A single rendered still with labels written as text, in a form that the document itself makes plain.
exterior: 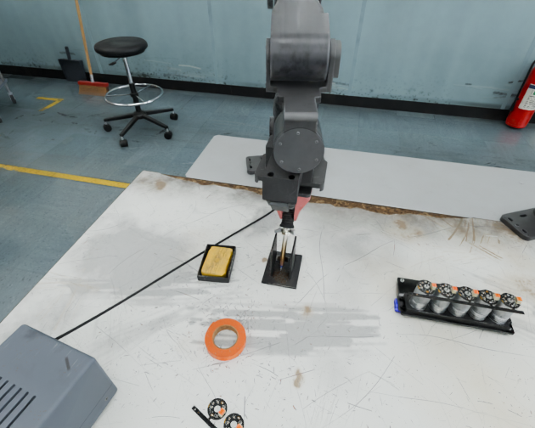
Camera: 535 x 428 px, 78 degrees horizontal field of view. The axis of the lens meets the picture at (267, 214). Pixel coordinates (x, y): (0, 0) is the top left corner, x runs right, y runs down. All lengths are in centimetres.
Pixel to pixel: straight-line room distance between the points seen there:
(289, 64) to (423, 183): 54
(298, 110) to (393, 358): 36
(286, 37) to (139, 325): 45
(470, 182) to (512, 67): 239
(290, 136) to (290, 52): 10
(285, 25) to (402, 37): 262
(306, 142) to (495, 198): 60
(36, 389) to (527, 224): 84
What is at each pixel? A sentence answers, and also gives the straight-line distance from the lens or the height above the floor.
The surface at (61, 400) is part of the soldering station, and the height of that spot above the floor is 84.
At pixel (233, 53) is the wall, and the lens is 322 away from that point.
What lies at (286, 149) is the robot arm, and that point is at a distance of 37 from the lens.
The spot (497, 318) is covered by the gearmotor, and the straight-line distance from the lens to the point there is 60.
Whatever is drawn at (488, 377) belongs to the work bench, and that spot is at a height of 75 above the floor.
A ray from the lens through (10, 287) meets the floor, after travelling 188.
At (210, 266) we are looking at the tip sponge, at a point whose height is 76.
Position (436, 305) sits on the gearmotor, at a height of 78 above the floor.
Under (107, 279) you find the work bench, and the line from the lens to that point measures 64.
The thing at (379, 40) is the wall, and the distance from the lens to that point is 302.
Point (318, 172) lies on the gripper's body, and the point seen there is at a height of 94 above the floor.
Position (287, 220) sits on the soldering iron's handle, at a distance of 54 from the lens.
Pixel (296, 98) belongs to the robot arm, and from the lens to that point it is 39.
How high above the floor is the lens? 121
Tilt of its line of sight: 41 degrees down
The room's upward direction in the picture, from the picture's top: straight up
